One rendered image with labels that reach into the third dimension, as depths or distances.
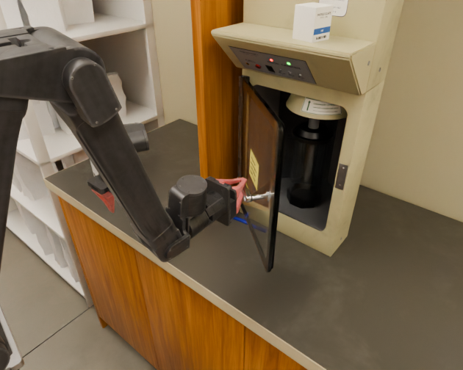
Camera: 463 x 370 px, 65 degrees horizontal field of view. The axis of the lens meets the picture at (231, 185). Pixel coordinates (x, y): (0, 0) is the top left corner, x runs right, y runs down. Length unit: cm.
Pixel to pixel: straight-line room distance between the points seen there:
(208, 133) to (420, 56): 65
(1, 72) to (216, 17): 64
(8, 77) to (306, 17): 53
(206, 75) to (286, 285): 57
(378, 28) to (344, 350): 66
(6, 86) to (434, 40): 106
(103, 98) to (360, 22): 54
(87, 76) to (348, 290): 80
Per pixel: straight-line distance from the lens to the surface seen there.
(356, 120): 83
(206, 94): 94
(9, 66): 38
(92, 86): 40
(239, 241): 107
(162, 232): 63
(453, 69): 121
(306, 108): 90
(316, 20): 73
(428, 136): 127
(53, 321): 225
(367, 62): 76
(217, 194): 76
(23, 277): 255
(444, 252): 120
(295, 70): 79
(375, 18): 78
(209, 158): 102
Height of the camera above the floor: 167
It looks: 34 degrees down
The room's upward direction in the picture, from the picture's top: straight up
